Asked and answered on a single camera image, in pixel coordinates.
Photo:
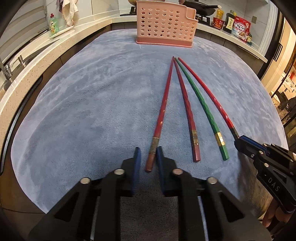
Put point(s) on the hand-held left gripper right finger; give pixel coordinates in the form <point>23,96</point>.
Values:
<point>161,169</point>

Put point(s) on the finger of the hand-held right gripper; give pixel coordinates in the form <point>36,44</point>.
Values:
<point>253,141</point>
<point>247,148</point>

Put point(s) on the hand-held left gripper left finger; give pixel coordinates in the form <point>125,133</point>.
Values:
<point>136,169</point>

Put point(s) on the red chopstick with black band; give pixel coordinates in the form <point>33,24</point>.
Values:
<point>226,115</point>

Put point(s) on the dark red chopstick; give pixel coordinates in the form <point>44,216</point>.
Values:
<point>186,99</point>
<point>164,106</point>

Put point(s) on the pink perforated utensil holder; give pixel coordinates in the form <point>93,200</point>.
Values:
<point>161,23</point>

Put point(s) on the person's right hand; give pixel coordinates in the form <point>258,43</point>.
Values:
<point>272,215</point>

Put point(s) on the green chopstick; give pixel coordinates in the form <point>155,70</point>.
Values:
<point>200,99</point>

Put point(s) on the blue-grey fleece table cloth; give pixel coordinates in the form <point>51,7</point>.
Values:
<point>92,104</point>

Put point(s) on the black framed glass door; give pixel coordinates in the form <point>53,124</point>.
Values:
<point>276,51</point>

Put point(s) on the small green packet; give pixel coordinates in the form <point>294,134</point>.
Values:
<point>249,39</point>

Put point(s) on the red cereal bag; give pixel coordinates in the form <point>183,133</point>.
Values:
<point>241,29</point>

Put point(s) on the dark sauce bottle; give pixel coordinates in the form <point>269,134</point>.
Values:
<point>229,23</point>

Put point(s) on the red instant noodle cup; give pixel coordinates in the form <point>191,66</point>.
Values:
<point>218,23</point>

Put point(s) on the yellow snack packet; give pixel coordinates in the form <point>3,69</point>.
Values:
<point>220,14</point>

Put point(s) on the black wok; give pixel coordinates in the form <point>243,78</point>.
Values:
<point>198,5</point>

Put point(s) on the stainless steel sink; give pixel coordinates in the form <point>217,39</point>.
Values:
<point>32,58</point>

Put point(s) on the white plate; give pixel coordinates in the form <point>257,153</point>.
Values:
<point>64,31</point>

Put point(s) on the chrome kitchen faucet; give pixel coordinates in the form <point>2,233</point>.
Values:
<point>7,70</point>

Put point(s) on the green dish soap bottle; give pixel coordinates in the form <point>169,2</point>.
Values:
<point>54,25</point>

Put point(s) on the white hanging cloth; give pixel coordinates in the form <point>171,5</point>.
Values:
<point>69,11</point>

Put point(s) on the purple hanging cloth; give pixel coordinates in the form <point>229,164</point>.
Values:
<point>60,4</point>

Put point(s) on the white window blinds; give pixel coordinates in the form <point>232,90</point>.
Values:
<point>23,23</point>

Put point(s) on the grey wall switch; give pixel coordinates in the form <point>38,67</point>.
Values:
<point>254,19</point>

